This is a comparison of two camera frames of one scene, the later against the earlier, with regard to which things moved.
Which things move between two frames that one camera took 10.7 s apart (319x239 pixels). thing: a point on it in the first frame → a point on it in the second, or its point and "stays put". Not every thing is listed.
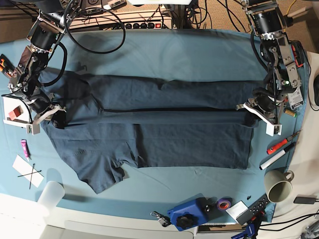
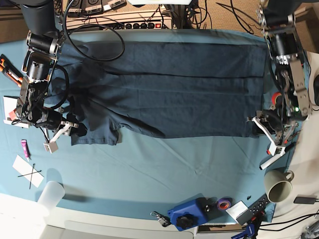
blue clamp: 248,231 stays put
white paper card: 28,171 stays put
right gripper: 266,99 → 273,119
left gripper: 39,102 → 55,120
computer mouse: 316,88 stays put
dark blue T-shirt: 110,122 → 215,88
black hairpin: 40,171 stays put
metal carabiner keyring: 164,220 stays put
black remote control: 256,208 stays put
